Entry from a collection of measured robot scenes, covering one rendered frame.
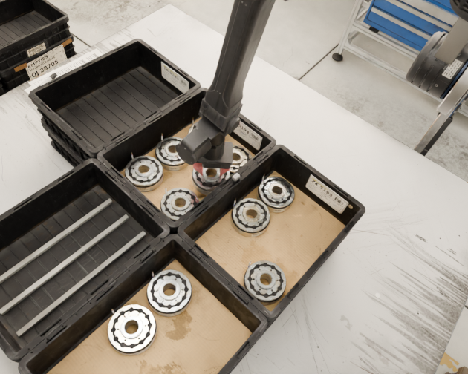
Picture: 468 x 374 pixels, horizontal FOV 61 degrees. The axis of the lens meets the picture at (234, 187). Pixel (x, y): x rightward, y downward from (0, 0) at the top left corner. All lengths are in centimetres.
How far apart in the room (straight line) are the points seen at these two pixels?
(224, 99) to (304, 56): 226
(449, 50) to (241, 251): 71
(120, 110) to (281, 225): 62
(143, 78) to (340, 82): 176
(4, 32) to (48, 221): 135
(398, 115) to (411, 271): 167
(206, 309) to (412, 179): 89
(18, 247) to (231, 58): 70
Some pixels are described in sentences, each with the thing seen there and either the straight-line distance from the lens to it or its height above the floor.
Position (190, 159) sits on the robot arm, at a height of 106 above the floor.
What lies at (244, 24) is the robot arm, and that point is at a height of 140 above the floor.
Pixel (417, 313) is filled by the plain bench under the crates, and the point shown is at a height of 70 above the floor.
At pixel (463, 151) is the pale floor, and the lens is 288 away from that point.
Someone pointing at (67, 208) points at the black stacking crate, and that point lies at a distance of 112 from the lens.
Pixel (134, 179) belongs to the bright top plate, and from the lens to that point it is 111.
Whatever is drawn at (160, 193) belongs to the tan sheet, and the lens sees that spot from 111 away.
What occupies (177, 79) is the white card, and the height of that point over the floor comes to 90.
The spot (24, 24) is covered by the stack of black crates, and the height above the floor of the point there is 49.
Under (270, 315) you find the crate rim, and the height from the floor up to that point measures 93.
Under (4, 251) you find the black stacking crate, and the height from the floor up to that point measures 83.
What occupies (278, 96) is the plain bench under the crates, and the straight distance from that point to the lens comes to 159.
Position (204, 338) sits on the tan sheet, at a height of 83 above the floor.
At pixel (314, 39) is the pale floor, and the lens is 320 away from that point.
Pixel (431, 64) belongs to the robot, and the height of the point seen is 116.
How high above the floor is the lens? 176
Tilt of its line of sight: 56 degrees down
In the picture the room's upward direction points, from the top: 12 degrees clockwise
